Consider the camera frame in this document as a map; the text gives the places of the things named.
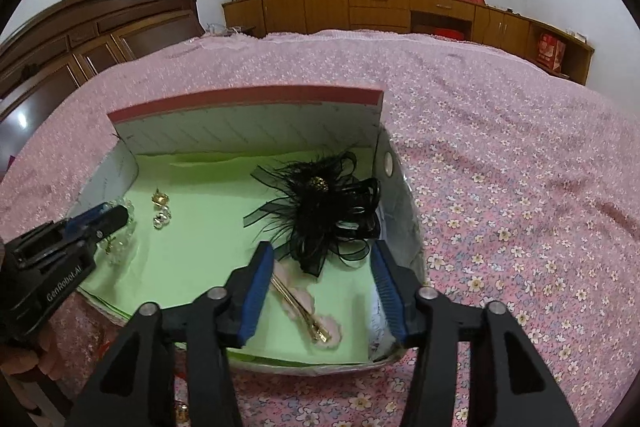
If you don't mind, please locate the gold green stone earring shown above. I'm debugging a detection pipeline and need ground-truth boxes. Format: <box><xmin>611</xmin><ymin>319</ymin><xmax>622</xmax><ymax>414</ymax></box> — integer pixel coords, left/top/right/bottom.
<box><xmin>175</xmin><ymin>401</ymin><xmax>190</xmax><ymax>425</ymax></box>

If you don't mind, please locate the left hand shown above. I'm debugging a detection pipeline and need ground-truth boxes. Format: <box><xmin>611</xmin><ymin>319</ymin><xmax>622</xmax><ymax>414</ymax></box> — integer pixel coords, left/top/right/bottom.
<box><xmin>1</xmin><ymin>323</ymin><xmax>65</xmax><ymax>381</ymax></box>

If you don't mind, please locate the long wooden cabinet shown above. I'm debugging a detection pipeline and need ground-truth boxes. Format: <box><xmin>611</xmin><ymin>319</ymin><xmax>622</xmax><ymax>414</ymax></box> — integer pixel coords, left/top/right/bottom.
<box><xmin>222</xmin><ymin>0</ymin><xmax>594</xmax><ymax>86</ymax></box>

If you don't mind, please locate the red cardboard box green liner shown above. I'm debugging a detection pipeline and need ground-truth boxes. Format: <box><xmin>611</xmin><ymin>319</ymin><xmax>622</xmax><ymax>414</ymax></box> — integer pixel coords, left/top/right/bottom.
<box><xmin>75</xmin><ymin>86</ymin><xmax>423</xmax><ymax>376</ymax></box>

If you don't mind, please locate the gold pearl chain necklace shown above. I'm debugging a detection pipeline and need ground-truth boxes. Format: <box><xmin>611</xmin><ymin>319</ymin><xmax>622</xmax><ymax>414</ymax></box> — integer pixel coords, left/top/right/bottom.
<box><xmin>150</xmin><ymin>187</ymin><xmax>174</xmax><ymax>231</ymax></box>

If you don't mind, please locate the black feather hair accessory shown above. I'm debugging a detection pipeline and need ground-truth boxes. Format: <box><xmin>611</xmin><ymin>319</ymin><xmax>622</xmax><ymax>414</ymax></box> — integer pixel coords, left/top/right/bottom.
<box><xmin>243</xmin><ymin>150</ymin><xmax>382</xmax><ymax>279</ymax></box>

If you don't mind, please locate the dark wooden headboard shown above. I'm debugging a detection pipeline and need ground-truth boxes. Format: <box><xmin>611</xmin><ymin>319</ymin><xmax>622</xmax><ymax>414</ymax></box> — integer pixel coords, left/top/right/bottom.
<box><xmin>1</xmin><ymin>0</ymin><xmax>204</xmax><ymax>172</ymax></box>

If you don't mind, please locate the pink floral bedspread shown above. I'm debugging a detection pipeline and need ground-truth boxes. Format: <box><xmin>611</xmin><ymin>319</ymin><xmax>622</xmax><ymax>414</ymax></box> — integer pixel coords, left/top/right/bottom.
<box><xmin>1</xmin><ymin>31</ymin><xmax>639</xmax><ymax>426</ymax></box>

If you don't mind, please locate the pale green bead bracelet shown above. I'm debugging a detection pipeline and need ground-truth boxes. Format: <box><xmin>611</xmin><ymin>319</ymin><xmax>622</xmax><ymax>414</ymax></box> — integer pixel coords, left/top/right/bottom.
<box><xmin>96</xmin><ymin>200</ymin><xmax>139</xmax><ymax>268</ymax></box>

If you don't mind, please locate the red box on shelf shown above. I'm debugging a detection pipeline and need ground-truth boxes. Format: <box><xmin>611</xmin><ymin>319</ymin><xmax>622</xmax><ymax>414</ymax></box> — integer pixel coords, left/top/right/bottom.
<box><xmin>536</xmin><ymin>32</ymin><xmax>566</xmax><ymax>72</ymax></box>

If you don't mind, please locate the pink gold hair clip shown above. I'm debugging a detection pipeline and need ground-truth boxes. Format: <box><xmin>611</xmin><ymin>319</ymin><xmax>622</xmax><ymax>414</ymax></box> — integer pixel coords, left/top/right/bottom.
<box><xmin>271</xmin><ymin>261</ymin><xmax>342</xmax><ymax>350</ymax></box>

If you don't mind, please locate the red item in cabinet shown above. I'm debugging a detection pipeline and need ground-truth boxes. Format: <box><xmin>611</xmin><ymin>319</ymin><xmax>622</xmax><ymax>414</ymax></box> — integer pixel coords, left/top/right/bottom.
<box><xmin>433</xmin><ymin>27</ymin><xmax>466</xmax><ymax>41</ymax></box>

